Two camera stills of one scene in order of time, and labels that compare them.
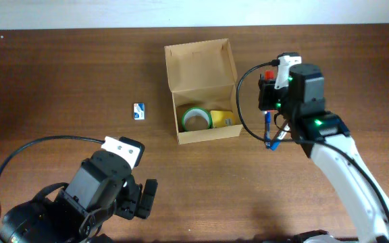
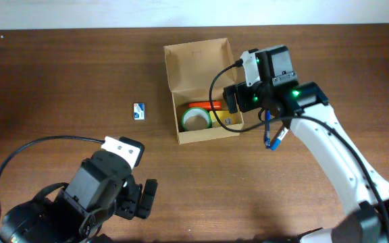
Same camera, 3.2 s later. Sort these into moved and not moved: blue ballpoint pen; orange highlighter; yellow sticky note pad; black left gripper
Moved: orange highlighter
Not moved: blue ballpoint pen; black left gripper; yellow sticky note pad
